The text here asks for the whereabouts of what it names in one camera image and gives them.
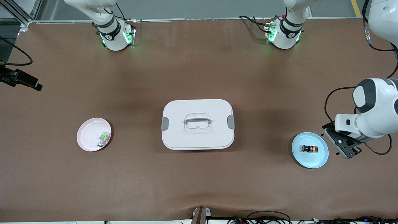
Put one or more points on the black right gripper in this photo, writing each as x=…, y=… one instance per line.
x=9, y=76

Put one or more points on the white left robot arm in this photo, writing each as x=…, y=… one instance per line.
x=373, y=112

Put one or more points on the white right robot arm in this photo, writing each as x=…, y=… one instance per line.
x=115, y=40

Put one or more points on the white lidded storage box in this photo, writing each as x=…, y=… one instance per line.
x=197, y=124

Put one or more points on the pink round plate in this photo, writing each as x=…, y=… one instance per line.
x=88, y=137

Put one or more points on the brown table mat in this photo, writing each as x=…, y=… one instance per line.
x=199, y=186

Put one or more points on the light blue round plate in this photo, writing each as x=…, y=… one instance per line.
x=311, y=161

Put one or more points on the aluminium frame profile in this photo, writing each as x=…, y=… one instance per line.
x=21, y=17

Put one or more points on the green switch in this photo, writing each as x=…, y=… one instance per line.
x=104, y=136

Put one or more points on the small grey switch part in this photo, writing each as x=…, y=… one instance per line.
x=100, y=144

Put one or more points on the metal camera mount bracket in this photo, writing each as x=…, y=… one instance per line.
x=200, y=216

